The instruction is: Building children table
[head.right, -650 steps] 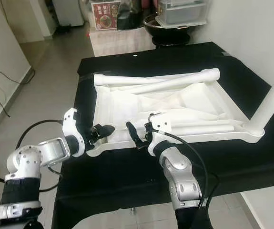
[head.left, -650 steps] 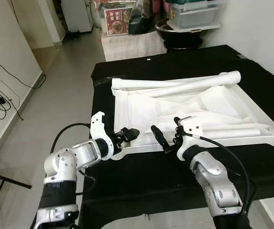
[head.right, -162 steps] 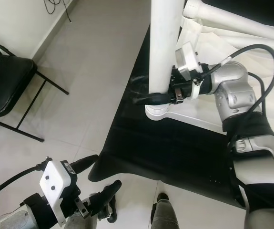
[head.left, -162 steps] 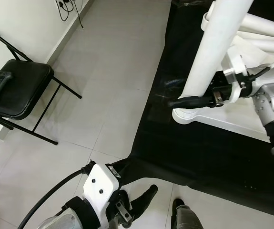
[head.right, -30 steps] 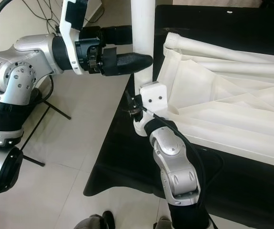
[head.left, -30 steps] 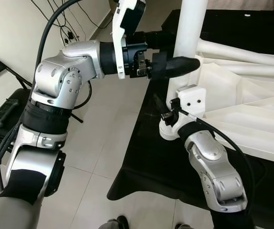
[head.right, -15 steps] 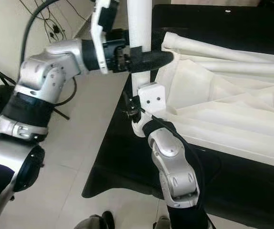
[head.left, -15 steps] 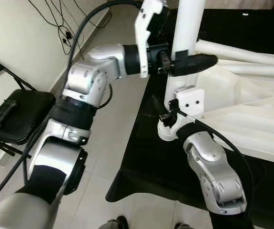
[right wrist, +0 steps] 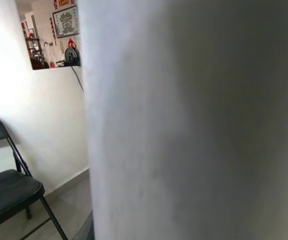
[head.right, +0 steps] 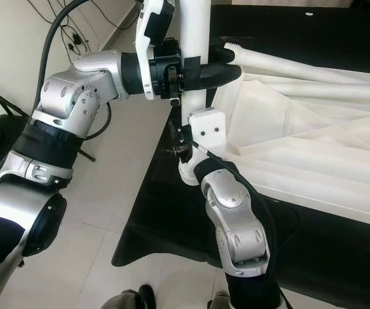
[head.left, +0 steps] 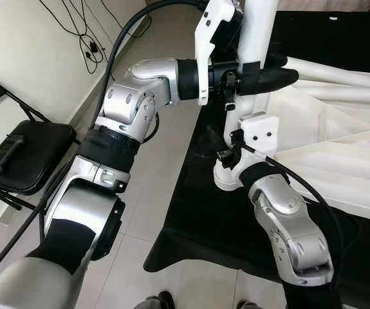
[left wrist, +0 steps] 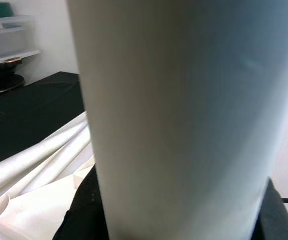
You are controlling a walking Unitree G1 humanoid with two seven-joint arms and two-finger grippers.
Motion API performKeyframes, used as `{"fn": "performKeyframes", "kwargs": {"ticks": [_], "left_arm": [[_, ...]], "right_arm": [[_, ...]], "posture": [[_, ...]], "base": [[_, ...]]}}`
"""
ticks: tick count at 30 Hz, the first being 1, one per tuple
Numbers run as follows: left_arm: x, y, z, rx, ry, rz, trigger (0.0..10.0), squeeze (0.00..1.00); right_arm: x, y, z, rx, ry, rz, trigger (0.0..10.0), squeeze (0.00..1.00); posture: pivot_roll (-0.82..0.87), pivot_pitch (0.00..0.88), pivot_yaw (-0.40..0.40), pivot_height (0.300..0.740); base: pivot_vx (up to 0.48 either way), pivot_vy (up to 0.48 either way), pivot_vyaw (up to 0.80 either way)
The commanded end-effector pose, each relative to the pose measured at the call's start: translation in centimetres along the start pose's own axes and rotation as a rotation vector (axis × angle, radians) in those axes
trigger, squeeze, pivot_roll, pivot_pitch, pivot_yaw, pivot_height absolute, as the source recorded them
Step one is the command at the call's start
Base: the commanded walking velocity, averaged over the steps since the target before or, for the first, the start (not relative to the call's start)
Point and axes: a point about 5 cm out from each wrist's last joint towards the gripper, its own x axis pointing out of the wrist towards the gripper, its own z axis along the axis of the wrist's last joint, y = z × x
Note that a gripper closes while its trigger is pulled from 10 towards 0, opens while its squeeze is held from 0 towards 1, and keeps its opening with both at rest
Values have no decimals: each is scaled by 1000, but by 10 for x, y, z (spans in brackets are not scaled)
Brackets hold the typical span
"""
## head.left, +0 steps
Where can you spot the black handheld controller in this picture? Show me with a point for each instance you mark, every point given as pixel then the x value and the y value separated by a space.
pixel 4 154

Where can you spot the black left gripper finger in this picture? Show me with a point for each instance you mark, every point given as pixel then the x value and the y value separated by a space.
pixel 275 78
pixel 277 59

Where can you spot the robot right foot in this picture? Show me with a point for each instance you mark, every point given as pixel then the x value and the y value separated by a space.
pixel 250 304

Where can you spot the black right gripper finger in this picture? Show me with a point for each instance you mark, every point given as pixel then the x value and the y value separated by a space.
pixel 217 143

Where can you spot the pale low box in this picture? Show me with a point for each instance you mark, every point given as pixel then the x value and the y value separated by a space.
pixel 326 4

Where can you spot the small white cap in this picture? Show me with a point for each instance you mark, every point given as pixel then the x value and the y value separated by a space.
pixel 332 19

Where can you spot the black folding chair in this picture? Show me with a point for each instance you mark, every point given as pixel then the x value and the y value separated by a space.
pixel 36 154

